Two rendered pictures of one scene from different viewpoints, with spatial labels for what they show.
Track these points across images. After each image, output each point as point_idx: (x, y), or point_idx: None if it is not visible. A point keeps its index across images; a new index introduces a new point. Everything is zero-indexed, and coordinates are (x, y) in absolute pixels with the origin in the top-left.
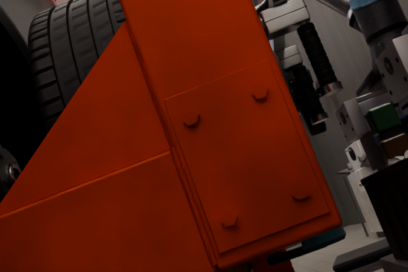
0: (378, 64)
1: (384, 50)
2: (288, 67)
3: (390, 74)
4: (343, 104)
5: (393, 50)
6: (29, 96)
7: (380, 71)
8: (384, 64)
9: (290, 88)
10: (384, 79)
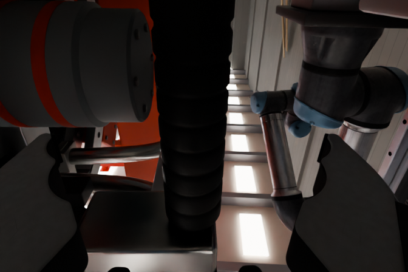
0: None
1: None
2: (161, 190)
3: None
4: None
5: None
6: None
7: None
8: None
9: (148, 27)
10: None
